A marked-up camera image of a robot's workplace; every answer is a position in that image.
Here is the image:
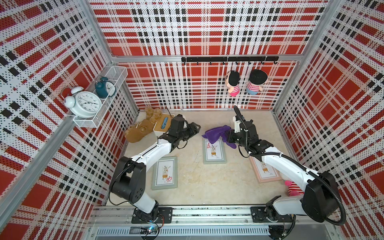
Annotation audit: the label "purple microfiber cloth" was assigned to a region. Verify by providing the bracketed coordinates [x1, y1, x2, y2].
[202, 125, 237, 149]

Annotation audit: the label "green frame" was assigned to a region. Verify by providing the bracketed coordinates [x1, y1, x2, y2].
[203, 139, 227, 165]

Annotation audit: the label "pink picture frame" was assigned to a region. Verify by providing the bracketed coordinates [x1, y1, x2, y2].
[250, 157, 282, 183]

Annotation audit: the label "pink object behind right arm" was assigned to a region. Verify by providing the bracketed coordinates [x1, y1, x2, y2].
[285, 180, 304, 197]

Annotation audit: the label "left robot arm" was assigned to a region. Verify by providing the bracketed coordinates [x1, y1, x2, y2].
[109, 114, 201, 222]

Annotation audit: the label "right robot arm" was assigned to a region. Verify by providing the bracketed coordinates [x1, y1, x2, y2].
[229, 108, 347, 226]

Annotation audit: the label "blue object on box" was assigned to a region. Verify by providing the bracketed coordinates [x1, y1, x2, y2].
[161, 117, 169, 130]

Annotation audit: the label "white box wooden lid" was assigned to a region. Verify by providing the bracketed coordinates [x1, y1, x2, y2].
[153, 114, 175, 137]

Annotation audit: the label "brown plush toy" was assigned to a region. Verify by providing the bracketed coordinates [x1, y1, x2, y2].
[125, 107, 163, 143]

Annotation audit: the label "doll pink striped shirt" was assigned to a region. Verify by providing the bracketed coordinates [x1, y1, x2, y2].
[225, 71, 240, 97]

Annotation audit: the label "doll blue pants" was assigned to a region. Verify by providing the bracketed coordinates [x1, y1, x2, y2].
[246, 69, 268, 95]

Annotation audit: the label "teal alarm clock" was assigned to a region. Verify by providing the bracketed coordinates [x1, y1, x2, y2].
[95, 77, 117, 99]

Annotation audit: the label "white alarm clock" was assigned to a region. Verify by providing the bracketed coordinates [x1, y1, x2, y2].
[64, 86, 102, 119]

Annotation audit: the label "green circuit board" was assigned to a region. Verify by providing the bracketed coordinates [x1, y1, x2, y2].
[140, 226, 159, 235]

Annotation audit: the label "green frame near arm base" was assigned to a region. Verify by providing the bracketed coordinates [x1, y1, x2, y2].
[152, 157, 178, 190]

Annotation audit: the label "black hook rail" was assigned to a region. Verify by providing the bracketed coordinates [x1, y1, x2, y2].
[181, 56, 279, 63]

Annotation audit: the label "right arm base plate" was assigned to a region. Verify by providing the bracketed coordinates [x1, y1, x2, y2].
[250, 206, 293, 224]

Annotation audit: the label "white wire shelf basket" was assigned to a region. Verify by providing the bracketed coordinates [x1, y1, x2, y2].
[73, 66, 128, 129]

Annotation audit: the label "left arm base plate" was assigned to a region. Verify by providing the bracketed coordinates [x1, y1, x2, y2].
[131, 207, 173, 224]

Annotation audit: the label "aluminium front rail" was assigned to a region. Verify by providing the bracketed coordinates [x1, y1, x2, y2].
[88, 204, 335, 226]

